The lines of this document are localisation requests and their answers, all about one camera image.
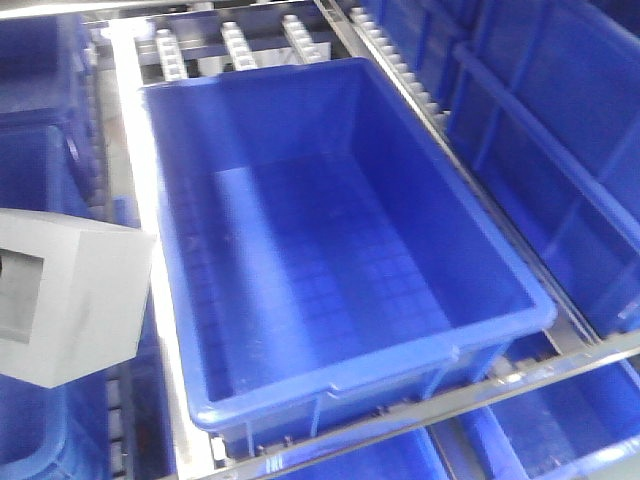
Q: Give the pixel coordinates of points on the gray square base block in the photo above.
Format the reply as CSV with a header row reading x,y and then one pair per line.
x,y
73,295

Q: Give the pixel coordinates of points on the steel rack left aisle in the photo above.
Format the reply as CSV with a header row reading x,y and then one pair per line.
x,y
536,106

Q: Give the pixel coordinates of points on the large blue empty bin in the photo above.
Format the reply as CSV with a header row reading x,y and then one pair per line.
x,y
325,258

